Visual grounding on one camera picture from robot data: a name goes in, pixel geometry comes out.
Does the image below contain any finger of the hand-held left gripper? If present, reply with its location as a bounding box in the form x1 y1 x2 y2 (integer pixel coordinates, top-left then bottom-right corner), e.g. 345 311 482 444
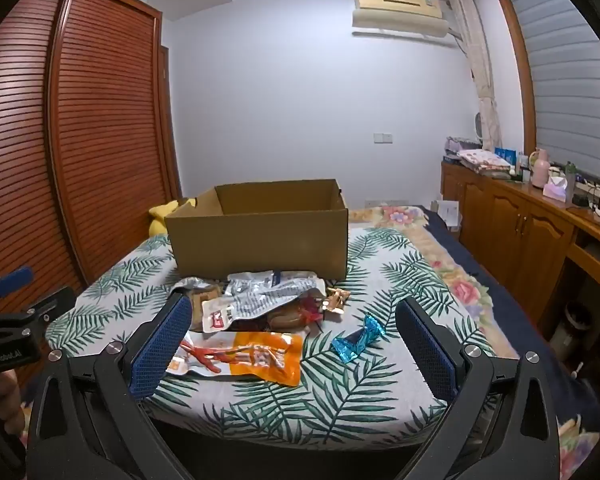
0 266 35 313

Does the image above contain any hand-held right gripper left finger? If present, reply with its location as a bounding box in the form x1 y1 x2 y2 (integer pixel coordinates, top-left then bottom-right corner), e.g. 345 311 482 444
27 291 196 480

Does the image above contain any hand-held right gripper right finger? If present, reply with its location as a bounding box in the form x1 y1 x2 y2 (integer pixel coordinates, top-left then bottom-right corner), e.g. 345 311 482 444
395 296 563 480

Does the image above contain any blue candy wrapper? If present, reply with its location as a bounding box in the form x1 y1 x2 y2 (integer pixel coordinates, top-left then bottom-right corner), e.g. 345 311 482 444
330 312 385 362

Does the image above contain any orange snack packet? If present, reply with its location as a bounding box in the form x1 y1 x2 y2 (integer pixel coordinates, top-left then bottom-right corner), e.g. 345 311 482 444
166 330 303 387

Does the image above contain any red bread snack packet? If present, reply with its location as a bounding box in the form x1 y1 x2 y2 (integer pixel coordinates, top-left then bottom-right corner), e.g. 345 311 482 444
260 295 331 333

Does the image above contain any cardboard box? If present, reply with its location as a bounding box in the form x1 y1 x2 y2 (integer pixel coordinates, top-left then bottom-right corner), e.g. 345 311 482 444
164 178 351 281

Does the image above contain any person's left hand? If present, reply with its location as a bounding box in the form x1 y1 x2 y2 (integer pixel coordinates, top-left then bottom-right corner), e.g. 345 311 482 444
0 367 27 431

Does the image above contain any brown snack packet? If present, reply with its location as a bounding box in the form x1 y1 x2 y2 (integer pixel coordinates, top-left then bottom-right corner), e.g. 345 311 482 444
171 276 226 331

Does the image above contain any floral blanket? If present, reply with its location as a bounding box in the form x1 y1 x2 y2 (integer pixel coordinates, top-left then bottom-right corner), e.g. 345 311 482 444
347 204 600 480

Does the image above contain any leaf print blanket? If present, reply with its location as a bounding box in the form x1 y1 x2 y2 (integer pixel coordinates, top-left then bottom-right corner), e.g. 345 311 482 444
45 227 498 451

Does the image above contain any small golden candy packet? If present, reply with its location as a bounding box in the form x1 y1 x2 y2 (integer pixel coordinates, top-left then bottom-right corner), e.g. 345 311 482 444
322 287 351 313

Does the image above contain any silver snack bag blue stripe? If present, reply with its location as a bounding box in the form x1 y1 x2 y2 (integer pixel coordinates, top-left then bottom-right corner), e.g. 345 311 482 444
225 270 327 321

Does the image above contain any yellow plush toy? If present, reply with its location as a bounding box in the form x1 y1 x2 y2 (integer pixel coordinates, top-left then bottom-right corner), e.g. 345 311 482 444
147 197 198 237

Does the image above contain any white paper bag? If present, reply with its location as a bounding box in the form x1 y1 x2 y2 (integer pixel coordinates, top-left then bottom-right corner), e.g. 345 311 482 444
431 200 462 231

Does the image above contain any dark waste bin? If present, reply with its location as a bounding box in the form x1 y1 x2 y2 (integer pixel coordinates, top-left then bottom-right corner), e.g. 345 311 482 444
550 302 593 356

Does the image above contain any wooden cabinet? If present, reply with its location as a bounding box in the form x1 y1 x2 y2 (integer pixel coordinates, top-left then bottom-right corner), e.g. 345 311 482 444
440 160 600 356

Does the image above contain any wooden louvred wardrobe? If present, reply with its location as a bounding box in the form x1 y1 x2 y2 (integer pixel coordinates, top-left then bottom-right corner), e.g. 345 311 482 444
0 0 183 311

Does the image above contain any floral folded cloth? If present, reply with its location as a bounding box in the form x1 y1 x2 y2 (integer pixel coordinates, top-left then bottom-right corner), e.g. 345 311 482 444
457 149 512 176

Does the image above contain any pink tissue box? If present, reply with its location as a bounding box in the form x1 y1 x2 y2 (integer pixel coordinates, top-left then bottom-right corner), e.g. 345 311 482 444
542 176 568 203

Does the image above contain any purple folded cloth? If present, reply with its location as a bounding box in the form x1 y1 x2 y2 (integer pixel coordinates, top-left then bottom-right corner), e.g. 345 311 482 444
445 136 481 158

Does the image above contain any pink thermos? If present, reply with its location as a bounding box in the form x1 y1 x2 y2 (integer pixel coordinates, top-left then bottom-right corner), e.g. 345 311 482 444
529 148 551 190

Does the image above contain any beige curtain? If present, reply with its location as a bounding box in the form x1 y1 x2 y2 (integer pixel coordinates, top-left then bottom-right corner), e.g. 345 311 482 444
447 0 503 153

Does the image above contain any grey window blind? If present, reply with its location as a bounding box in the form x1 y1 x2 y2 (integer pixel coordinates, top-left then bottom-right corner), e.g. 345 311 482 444
507 0 600 196

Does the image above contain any wooden window frame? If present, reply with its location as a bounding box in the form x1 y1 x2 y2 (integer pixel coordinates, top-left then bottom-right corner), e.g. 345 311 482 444
495 0 540 153

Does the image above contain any wall air conditioner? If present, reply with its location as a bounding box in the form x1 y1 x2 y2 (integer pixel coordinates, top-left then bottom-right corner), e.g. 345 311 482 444
351 0 453 41

